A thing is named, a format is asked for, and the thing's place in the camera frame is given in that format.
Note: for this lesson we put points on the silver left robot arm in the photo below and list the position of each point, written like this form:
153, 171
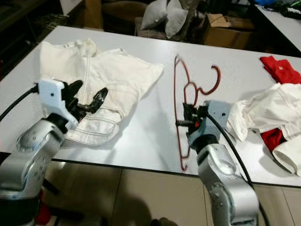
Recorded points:
28, 155

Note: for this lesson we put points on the cardboard box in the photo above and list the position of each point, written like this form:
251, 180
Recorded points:
230, 33

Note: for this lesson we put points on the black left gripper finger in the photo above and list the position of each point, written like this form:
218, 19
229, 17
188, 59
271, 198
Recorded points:
99, 100
74, 87

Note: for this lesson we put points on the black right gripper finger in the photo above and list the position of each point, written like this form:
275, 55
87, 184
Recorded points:
183, 124
189, 111

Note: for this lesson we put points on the dark robot foot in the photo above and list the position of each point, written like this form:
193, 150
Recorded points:
164, 222

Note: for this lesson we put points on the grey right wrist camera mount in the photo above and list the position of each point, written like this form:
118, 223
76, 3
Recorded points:
218, 113

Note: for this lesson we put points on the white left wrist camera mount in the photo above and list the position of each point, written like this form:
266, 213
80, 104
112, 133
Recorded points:
51, 96

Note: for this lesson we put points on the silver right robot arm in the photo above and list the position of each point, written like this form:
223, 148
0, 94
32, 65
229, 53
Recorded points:
225, 188

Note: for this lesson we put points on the brown armchair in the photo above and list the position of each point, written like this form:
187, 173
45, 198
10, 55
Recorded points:
122, 14

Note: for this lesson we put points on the red cloth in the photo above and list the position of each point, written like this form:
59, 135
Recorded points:
272, 139
280, 70

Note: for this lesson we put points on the grey pillow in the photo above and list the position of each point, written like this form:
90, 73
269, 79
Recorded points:
176, 19
153, 14

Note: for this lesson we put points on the wicker chair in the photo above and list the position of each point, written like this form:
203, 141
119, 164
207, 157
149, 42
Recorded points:
150, 34

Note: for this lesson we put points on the cream jacket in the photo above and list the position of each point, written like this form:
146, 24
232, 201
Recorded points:
108, 70

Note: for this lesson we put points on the dark red thin hanger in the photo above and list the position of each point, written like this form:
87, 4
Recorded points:
219, 79

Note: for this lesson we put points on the crumpled white garment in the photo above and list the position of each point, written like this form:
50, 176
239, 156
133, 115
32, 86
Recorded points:
273, 108

